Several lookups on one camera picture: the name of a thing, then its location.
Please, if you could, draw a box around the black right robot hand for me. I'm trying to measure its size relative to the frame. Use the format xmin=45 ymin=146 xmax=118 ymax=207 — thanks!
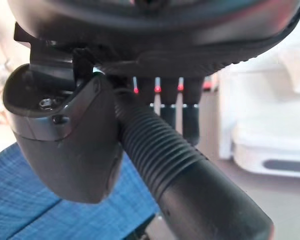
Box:
xmin=2 ymin=0 xmax=300 ymax=205

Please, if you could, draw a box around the black ribbed wheelchair handle grip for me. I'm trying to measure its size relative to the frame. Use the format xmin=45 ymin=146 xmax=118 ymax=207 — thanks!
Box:
xmin=114 ymin=90 xmax=275 ymax=240

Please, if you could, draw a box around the white bed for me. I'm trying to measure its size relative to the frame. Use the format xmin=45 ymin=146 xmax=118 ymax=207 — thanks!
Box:
xmin=216 ymin=43 xmax=300 ymax=180

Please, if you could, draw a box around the blue wheelchair backrest fabric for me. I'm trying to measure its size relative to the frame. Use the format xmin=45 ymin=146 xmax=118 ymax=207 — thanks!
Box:
xmin=0 ymin=142 xmax=161 ymax=240

